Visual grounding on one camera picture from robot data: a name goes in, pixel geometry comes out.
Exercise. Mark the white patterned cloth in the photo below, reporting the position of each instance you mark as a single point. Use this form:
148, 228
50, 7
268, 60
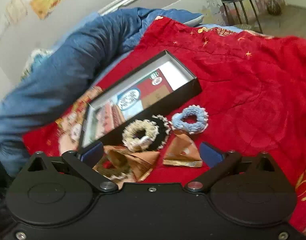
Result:
34, 60

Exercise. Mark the black scrunchie with white trim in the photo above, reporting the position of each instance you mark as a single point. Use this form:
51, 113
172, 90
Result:
165, 135

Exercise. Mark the red printed blanket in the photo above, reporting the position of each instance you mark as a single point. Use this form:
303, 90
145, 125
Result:
243, 85

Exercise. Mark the blue knitted scrunchie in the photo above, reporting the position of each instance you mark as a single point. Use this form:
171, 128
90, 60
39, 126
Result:
193, 127

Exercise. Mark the light blue cloth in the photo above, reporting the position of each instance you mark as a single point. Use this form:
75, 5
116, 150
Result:
196, 18

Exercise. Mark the black cardboard box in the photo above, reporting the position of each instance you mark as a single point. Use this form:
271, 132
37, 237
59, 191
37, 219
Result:
185, 90

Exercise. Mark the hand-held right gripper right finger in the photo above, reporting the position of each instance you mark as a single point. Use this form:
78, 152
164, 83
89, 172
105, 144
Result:
211, 155

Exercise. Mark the blue quilt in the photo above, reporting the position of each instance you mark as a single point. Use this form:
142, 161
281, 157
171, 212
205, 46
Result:
55, 80

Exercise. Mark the cream knitted scrunchie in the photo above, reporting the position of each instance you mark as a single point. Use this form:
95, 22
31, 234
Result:
129, 130

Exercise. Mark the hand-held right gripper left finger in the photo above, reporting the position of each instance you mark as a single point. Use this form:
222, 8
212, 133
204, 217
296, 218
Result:
92, 153

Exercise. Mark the woven ball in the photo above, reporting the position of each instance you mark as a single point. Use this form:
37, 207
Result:
274, 7

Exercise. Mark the pale wall poster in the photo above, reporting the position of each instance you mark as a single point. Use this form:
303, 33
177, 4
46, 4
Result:
16, 8

